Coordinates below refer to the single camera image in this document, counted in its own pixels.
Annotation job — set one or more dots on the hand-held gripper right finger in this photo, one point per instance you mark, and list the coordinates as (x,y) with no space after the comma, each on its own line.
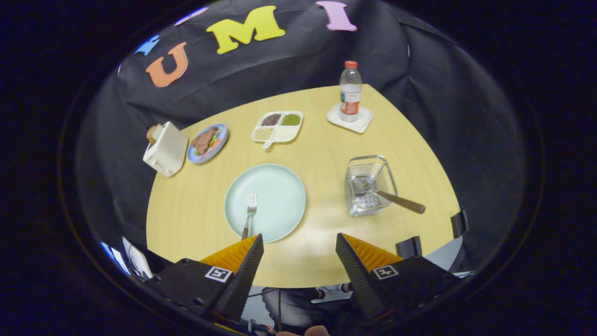
(359,280)

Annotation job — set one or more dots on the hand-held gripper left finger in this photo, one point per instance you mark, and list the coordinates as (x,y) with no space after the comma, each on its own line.
(245,280)

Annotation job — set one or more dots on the black table clamp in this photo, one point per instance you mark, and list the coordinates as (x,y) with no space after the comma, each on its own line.
(459,224)
(408,247)

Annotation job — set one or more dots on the light green plate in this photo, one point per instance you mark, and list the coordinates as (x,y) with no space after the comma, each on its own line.
(280,200)

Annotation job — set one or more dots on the brown steak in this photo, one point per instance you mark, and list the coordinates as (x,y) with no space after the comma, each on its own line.
(204,140)

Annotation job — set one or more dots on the blue plate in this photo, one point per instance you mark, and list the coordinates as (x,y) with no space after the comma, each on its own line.
(223,135)

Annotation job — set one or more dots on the yellow beans pile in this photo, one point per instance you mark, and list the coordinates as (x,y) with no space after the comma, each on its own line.
(264,134)

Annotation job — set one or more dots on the white divided dish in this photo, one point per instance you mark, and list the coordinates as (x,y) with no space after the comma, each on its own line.
(285,135)

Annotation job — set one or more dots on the cream toaster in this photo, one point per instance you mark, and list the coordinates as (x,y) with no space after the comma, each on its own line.
(168,149)

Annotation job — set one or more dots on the white square coaster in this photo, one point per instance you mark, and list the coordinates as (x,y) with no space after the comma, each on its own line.
(361,125)

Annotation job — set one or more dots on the dark red beans pile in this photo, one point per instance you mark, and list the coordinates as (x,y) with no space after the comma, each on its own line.
(271,120)

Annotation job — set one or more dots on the green beans pile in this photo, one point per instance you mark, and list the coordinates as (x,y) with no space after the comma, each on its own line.
(290,119)

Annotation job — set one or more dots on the brown bread slice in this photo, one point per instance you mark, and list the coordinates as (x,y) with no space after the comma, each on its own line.
(151,134)

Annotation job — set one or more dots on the clear bottle red cap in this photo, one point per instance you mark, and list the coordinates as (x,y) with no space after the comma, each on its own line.
(350,93)

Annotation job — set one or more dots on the black backdrop cloth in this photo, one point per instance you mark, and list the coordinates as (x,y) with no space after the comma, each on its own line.
(419,70)

